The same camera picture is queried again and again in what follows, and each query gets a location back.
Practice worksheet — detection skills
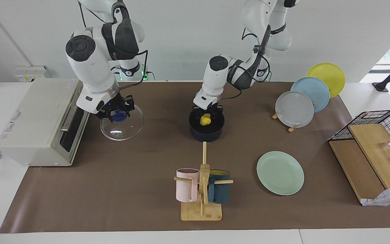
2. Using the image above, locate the glass lid with blue knob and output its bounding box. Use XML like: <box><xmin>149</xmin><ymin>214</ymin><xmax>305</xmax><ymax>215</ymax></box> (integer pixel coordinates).
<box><xmin>100</xmin><ymin>103</ymin><xmax>144</xmax><ymax>141</ymax></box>

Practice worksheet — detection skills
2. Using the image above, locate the wooden plate rack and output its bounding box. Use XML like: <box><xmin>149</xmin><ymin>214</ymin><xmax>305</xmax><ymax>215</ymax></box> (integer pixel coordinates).
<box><xmin>272</xmin><ymin>110</ymin><xmax>299</xmax><ymax>133</ymax></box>

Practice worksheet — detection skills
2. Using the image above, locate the grey plate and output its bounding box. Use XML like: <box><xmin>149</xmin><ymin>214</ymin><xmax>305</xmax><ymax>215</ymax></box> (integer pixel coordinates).
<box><xmin>275</xmin><ymin>91</ymin><xmax>315</xmax><ymax>128</ymax></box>

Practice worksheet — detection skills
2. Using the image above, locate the pale green plate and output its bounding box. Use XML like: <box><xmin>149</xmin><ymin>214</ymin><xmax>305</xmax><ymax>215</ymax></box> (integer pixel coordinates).
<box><xmin>257</xmin><ymin>151</ymin><xmax>305</xmax><ymax>196</ymax></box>

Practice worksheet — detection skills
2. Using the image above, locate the light blue plate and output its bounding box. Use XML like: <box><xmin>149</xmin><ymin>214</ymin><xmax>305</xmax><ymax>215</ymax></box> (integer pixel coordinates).
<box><xmin>290</xmin><ymin>77</ymin><xmax>330</xmax><ymax>113</ymax></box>

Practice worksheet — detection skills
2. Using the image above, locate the yellow plate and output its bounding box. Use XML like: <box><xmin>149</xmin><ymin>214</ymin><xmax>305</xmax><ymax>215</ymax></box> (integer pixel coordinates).
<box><xmin>306</xmin><ymin>62</ymin><xmax>346</xmax><ymax>99</ymax></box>

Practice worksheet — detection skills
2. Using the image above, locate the dark blue saucepan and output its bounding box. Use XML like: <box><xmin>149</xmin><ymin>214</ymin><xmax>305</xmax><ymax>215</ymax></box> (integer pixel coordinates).
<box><xmin>189</xmin><ymin>108</ymin><xmax>225</xmax><ymax>142</ymax></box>

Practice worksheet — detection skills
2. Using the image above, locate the pink ribbed mug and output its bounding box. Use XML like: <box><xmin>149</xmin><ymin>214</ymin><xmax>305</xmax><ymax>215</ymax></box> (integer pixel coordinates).
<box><xmin>176</xmin><ymin>168</ymin><xmax>200</xmax><ymax>203</ymax></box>

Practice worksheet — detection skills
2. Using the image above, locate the cream toaster oven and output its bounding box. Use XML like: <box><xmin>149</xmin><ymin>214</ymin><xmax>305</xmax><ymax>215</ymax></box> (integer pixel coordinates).
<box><xmin>0</xmin><ymin>79</ymin><xmax>92</xmax><ymax>167</ymax></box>

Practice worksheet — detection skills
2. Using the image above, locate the teal mug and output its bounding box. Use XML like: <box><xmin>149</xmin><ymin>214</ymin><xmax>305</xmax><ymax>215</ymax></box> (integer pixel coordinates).
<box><xmin>208</xmin><ymin>169</ymin><xmax>231</xmax><ymax>204</ymax></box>

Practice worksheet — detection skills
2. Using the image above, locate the brown table mat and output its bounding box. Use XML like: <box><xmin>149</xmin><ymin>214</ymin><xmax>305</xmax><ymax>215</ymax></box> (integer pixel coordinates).
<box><xmin>0</xmin><ymin>81</ymin><xmax>390</xmax><ymax>233</ymax></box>

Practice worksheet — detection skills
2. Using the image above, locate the white power strip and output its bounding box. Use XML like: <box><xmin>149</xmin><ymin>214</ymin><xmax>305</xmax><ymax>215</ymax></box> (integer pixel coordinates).
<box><xmin>15</xmin><ymin>66</ymin><xmax>48</xmax><ymax>82</ymax></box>

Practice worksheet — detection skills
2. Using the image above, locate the wooden mug tree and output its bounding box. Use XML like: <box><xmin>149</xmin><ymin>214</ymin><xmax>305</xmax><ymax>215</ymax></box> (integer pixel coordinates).
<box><xmin>174</xmin><ymin>142</ymin><xmax>234</xmax><ymax>221</ymax></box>

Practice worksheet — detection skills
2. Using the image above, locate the white patterned cloth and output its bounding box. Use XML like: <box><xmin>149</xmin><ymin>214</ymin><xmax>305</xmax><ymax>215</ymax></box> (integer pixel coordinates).
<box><xmin>361</xmin><ymin>184</ymin><xmax>390</xmax><ymax>206</ymax></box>

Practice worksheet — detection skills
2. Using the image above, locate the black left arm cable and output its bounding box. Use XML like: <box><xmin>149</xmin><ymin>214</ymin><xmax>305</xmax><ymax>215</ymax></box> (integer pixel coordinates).
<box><xmin>219</xmin><ymin>26</ymin><xmax>271</xmax><ymax>100</ymax></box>

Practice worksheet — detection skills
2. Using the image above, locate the black wire basket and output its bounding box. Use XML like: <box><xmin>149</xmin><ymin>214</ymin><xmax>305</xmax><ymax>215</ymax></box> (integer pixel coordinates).
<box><xmin>328</xmin><ymin>109</ymin><xmax>390</xmax><ymax>156</ymax></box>

